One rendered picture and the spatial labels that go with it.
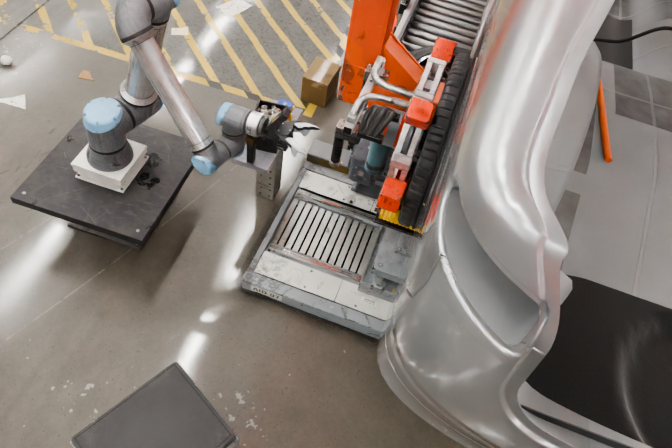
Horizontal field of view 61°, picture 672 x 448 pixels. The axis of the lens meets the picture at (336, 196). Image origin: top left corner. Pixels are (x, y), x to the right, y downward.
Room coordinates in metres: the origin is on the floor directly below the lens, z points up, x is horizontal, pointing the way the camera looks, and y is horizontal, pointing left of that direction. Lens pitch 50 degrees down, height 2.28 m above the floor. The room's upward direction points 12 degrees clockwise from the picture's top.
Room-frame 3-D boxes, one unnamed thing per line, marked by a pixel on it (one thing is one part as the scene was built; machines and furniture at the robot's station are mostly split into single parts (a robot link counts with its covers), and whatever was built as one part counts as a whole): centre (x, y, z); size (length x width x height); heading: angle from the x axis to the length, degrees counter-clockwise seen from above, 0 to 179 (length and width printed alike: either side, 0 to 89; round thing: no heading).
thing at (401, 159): (1.56, -0.23, 0.85); 0.54 x 0.07 x 0.54; 170
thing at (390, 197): (1.25, -0.18, 0.85); 0.09 x 0.08 x 0.07; 170
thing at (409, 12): (3.35, -0.26, 0.28); 2.47 x 0.09 x 0.22; 170
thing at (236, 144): (1.50, 0.44, 0.69); 0.12 x 0.09 x 0.12; 156
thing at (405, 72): (2.06, -0.34, 0.69); 0.52 x 0.17 x 0.35; 80
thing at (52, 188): (1.56, 0.99, 0.15); 0.60 x 0.60 x 0.30; 82
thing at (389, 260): (1.53, -0.40, 0.32); 0.40 x 0.30 x 0.28; 170
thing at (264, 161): (1.82, 0.36, 0.44); 0.43 x 0.17 x 0.03; 170
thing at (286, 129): (1.48, 0.26, 0.80); 0.12 x 0.08 x 0.09; 80
